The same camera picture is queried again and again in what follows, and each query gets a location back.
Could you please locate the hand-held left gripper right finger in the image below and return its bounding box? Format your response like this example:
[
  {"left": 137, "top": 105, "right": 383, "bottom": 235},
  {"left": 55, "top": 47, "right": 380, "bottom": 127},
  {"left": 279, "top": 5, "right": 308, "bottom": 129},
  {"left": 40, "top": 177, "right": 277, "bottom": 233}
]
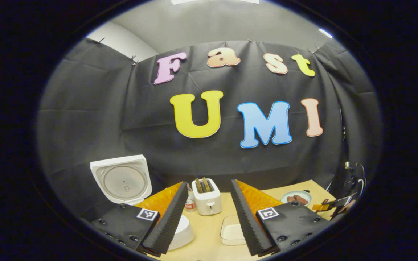
[{"left": 230, "top": 179, "right": 333, "bottom": 258}]

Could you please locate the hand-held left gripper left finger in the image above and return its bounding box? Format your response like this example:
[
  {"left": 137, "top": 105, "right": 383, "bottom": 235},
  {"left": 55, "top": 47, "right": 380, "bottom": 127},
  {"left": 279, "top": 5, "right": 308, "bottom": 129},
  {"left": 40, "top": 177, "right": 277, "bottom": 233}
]
[{"left": 89, "top": 181, "right": 189, "bottom": 257}]

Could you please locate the clear container of rice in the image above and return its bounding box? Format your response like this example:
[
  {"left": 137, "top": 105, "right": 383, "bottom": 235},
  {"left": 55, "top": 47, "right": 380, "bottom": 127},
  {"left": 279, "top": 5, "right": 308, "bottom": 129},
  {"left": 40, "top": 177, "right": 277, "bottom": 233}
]
[{"left": 221, "top": 216, "right": 247, "bottom": 246}]

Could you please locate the white rice cooker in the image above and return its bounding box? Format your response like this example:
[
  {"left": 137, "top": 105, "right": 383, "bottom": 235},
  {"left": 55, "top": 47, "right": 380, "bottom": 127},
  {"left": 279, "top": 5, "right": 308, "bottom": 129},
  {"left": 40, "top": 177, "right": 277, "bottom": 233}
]
[{"left": 90, "top": 155, "right": 196, "bottom": 251}]

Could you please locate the red label bottle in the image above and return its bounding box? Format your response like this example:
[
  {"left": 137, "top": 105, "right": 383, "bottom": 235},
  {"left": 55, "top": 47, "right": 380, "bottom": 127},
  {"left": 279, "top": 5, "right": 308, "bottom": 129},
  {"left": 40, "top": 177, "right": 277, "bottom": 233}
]
[{"left": 185, "top": 183, "right": 197, "bottom": 212}]

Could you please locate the white toaster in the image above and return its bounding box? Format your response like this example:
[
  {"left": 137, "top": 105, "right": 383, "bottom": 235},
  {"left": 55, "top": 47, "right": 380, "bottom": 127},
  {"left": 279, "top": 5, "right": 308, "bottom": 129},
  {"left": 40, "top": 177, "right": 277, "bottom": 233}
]
[{"left": 192, "top": 177, "right": 222, "bottom": 216}]

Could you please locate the pale green plate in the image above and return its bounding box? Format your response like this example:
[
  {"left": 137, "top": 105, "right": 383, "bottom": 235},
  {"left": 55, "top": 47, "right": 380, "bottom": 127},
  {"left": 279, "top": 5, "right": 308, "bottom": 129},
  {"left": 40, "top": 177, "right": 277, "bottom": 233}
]
[{"left": 280, "top": 190, "right": 313, "bottom": 207}]

